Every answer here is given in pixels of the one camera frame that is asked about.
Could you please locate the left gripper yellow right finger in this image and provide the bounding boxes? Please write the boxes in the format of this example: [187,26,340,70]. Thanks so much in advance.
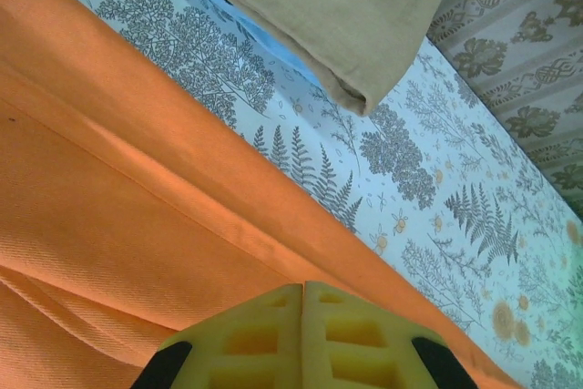
[302,280,475,389]

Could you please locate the beige folded trousers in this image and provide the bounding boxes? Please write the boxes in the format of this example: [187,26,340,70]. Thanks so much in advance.
[161,0,450,118]

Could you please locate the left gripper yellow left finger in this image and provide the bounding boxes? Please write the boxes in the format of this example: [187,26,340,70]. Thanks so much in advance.
[136,282,305,389]

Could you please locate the orange trousers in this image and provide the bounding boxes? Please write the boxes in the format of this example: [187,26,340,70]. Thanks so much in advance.
[0,0,525,389]

